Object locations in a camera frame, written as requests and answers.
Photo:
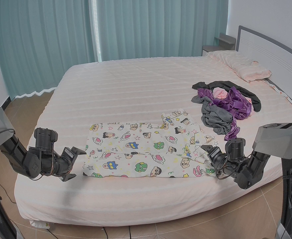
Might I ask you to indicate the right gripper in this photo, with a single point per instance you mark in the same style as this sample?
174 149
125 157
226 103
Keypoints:
220 162

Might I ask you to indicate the grey bedside table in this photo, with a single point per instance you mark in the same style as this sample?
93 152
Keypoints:
215 48

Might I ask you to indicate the blue-green curtain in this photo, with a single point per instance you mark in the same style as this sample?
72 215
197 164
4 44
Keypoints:
161 21
44 38

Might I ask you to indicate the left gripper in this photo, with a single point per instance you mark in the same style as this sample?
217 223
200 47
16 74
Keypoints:
64 165

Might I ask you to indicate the white printed pyjama top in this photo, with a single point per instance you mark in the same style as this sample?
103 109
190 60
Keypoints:
141 153

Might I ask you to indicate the pale pink pillow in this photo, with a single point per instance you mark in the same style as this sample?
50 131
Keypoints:
240 65

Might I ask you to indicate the window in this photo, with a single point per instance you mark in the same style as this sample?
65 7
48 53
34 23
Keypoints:
96 21

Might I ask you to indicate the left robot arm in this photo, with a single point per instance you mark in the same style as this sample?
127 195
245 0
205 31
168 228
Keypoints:
29 163

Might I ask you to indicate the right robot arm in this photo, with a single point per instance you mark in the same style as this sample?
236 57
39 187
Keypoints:
255 163

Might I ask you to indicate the pile of clothes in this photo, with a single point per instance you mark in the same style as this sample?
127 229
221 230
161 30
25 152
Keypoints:
218 118

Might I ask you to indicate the bed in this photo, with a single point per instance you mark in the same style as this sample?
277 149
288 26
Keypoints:
136 88

